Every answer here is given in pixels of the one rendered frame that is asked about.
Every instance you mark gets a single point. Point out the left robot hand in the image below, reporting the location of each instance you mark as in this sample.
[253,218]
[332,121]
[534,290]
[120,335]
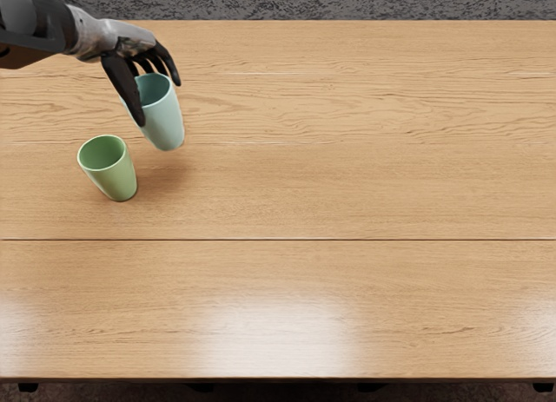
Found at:
[114,36]

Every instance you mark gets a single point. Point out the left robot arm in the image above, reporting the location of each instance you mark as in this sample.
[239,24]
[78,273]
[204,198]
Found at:
[30,26]

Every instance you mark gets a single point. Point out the light blue cup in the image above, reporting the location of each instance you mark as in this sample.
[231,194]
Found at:
[163,115]

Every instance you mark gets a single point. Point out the green cup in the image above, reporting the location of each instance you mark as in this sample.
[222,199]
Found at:
[110,169]

